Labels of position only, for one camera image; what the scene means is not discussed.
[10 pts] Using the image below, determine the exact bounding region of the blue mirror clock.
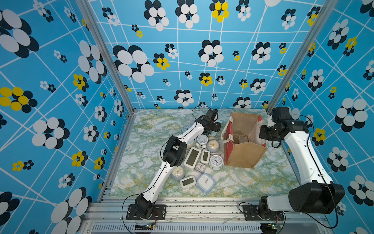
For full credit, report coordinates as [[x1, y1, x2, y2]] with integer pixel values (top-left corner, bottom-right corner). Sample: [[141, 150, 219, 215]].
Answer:
[[238, 136, 249, 144]]

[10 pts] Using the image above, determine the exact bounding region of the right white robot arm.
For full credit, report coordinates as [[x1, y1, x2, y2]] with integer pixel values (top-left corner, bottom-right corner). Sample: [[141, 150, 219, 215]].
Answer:
[[258, 107, 345, 219]]

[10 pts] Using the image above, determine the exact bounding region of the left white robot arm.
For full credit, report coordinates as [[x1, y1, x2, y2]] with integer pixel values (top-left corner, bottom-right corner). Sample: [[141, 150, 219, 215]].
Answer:
[[134, 108, 221, 218]]

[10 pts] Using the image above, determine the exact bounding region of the white bell alarm clock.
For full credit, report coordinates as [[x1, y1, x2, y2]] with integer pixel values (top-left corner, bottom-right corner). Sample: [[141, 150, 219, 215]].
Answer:
[[195, 134, 208, 149]]

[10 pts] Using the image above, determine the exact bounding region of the blue twin-bell alarm clock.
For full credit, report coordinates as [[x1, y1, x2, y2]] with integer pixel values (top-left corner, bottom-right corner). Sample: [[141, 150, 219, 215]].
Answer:
[[181, 124, 192, 133]]

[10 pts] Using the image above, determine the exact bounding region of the grey round beige-face clock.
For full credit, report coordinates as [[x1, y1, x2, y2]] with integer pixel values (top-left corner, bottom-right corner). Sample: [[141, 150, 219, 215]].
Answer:
[[206, 139, 220, 154]]

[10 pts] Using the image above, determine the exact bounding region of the small white digital clock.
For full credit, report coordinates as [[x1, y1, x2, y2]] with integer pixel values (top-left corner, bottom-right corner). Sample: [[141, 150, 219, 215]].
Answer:
[[200, 150, 210, 165]]

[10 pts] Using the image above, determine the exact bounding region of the large white digital clock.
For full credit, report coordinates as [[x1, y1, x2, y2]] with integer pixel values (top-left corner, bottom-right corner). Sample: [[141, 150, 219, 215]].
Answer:
[[183, 147, 202, 170]]

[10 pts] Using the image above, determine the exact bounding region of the white twin-bell alarm clock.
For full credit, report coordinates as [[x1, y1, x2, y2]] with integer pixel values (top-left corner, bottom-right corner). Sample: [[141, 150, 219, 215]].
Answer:
[[208, 155, 224, 170]]

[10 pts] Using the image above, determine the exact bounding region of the small clear square clock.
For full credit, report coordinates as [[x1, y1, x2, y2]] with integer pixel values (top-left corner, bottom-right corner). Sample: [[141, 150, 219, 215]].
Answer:
[[195, 162, 206, 173]]

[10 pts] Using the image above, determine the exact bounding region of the light blue square alarm clock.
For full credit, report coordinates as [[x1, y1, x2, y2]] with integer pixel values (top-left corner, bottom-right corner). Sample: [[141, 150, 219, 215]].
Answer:
[[196, 173, 215, 193]]

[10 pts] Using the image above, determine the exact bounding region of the lowest white digital clock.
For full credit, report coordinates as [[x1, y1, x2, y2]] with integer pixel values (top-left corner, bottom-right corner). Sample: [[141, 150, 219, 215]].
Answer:
[[180, 175, 196, 189]]

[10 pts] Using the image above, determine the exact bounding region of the right green circuit board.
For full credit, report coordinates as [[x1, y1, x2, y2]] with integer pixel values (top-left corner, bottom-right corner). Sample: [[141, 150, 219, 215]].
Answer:
[[261, 223, 278, 234]]

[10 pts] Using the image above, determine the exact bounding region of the green circuit board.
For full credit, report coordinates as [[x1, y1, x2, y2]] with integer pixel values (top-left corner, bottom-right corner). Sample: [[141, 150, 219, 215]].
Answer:
[[261, 223, 278, 234], [134, 223, 156, 231]]

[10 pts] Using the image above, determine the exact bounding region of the grey round clock wire handle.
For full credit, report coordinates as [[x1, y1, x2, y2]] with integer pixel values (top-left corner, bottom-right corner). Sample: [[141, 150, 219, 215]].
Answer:
[[171, 166, 186, 181]]

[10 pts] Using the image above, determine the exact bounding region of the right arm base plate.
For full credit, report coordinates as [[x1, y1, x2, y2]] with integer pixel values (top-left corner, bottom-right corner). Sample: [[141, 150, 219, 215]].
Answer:
[[242, 204, 285, 222]]

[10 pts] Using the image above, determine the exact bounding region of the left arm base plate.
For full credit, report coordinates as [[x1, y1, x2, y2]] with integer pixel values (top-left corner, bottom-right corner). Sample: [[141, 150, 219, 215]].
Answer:
[[126, 204, 167, 220]]

